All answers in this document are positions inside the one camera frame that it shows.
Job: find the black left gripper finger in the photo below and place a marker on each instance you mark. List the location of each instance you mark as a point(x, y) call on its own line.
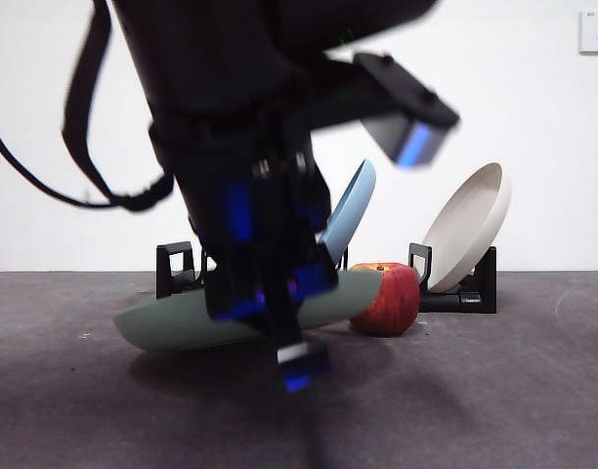
point(289, 332)
point(316, 276)

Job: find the red yellow apple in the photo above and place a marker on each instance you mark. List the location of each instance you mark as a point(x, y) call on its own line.
point(392, 303)

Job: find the green plate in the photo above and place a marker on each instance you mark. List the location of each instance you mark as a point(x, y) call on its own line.
point(172, 327)

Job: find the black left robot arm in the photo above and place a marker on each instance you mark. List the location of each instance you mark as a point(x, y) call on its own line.
point(221, 73)

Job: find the blue plate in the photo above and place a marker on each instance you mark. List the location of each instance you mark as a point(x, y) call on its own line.
point(353, 205)

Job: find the beige plate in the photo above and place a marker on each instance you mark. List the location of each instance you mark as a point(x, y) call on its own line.
point(465, 229)

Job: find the black plate rack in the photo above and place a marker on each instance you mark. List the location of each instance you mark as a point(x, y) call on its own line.
point(480, 288)

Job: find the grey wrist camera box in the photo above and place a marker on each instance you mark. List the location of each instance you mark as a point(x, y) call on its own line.
point(416, 127)

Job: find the white wall socket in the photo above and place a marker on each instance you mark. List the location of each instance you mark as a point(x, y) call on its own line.
point(597, 31)

